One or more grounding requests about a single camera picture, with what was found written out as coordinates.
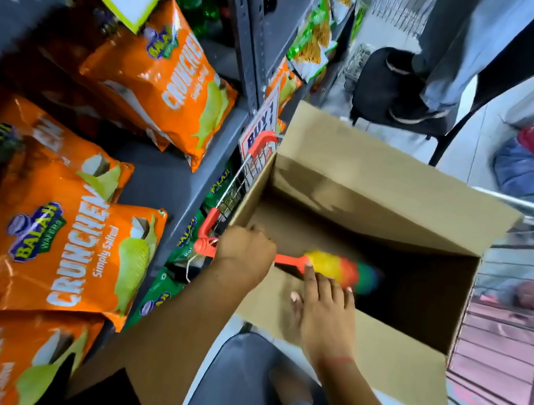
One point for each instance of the person's right hand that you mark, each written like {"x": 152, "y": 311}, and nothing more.
{"x": 327, "y": 321}

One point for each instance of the person's right middle finger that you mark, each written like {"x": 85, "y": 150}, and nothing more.
{"x": 326, "y": 290}

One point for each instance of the green chips packet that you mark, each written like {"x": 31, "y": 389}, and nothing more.
{"x": 187, "y": 243}
{"x": 155, "y": 296}

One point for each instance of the black chair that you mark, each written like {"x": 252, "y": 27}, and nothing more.
{"x": 396, "y": 104}

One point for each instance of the person's left hand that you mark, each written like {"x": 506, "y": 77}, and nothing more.
{"x": 241, "y": 256}

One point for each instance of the brown cardboard box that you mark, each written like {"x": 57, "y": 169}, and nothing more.
{"x": 374, "y": 186}

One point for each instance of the small orange snack packet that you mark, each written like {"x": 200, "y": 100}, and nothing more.
{"x": 282, "y": 82}

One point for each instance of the person's left forearm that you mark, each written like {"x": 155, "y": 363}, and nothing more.
{"x": 166, "y": 340}

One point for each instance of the person's right little finger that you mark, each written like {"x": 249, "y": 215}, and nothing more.
{"x": 349, "y": 302}

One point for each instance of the person's grey trouser leg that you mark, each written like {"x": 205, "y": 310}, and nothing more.
{"x": 230, "y": 384}

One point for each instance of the green and white snack packet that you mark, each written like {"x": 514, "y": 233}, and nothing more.
{"x": 316, "y": 42}

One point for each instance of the person's right thumb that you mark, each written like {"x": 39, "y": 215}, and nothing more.
{"x": 296, "y": 304}

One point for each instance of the white and red offer sign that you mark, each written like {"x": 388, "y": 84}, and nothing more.
{"x": 264, "y": 124}

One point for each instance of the grey metal shelf rack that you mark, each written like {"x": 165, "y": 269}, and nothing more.
{"x": 170, "y": 180}

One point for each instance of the person's left fingers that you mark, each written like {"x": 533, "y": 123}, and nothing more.
{"x": 263, "y": 252}

